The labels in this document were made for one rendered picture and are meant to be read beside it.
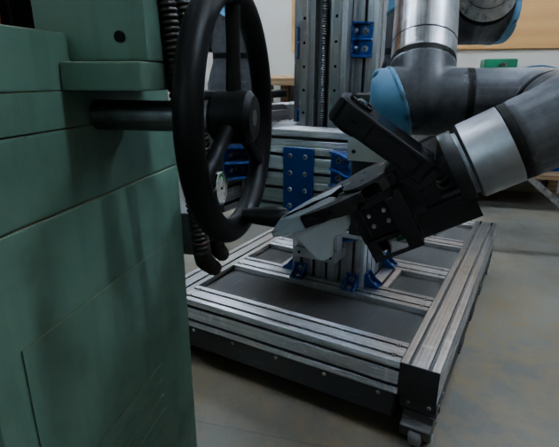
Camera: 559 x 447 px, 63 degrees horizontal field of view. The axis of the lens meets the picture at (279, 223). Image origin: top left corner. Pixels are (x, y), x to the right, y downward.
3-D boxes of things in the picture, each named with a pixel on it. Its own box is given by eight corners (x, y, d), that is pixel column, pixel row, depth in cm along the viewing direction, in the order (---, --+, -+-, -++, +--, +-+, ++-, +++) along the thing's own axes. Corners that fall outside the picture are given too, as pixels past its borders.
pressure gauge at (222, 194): (217, 219, 82) (216, 175, 80) (198, 217, 83) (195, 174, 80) (228, 209, 88) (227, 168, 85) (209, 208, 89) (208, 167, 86)
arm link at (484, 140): (502, 112, 38) (486, 101, 46) (448, 137, 40) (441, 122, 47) (534, 190, 40) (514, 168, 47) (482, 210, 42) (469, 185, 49)
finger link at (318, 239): (286, 279, 50) (363, 249, 47) (260, 234, 49) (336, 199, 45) (292, 267, 53) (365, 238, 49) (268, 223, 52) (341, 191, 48)
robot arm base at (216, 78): (228, 89, 140) (227, 55, 137) (270, 90, 133) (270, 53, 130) (196, 90, 128) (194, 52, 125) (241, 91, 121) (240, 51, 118)
